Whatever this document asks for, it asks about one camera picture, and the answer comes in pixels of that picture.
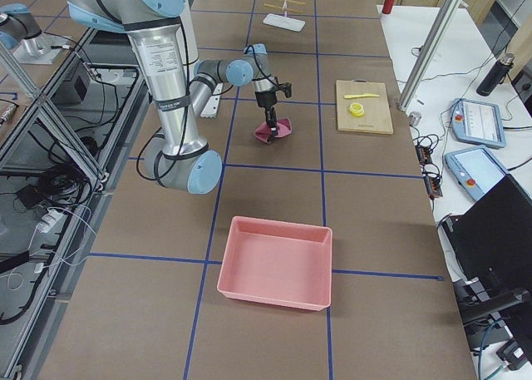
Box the black water bottle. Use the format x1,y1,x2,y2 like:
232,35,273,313
475,52,515,96

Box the right wooden rack rod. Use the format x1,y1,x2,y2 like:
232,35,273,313
263,3,303,14

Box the near teach pendant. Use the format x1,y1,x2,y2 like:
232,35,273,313
444,145,509,201

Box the pink grey-edged cloth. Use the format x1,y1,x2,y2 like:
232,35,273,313
254,118,292,144

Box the wooden rack rod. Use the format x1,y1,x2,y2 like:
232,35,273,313
274,0,306,6
263,3,303,14

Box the left wooden rack rod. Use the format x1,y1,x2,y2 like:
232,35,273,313
274,0,306,6

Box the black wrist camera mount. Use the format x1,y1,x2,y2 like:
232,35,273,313
276,82,293,99

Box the far teach pendant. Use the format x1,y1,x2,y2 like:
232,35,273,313
451,98,506,149

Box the teach pendant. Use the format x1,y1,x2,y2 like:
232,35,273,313
444,145,509,201
451,98,506,149

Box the yellow plastic knife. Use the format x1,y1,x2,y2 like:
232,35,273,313
343,92,380,100

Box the white rack tray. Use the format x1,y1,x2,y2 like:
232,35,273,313
263,13,306,32

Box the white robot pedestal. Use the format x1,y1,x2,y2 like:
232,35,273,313
199,83,223,119

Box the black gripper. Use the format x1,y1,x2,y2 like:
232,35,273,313
255,89,278,142

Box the wooden cutting board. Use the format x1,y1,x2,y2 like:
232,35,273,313
335,80,393,135

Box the black power strip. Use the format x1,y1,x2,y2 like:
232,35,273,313
415,146,443,200

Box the pink plastic bin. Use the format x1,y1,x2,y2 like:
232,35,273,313
217,216,333,311

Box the aluminium frame post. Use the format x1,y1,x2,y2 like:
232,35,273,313
397,0,462,111

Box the black monitor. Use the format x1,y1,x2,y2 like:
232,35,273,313
443,175,531,359

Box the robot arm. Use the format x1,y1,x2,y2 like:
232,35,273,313
67,0,281,195

